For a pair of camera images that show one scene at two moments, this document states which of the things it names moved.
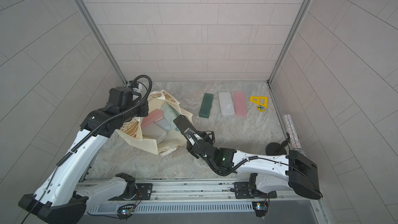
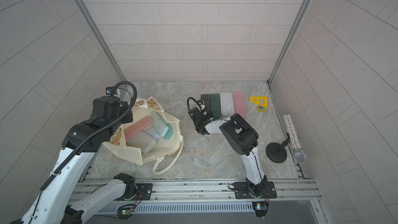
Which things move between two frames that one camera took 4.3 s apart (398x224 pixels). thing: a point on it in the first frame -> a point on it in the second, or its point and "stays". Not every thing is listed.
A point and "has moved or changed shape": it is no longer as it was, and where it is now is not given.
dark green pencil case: x=206 y=105 has moved or changed shape
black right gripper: x=193 y=150 -> x=210 y=116
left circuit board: x=125 y=211 stays
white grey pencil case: x=226 y=104 stays
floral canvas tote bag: x=132 y=130 -> x=167 y=150
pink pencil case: x=240 y=106 stays
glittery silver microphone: x=292 y=131 stays
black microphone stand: x=274 y=149 stays
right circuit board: x=260 y=208 stays
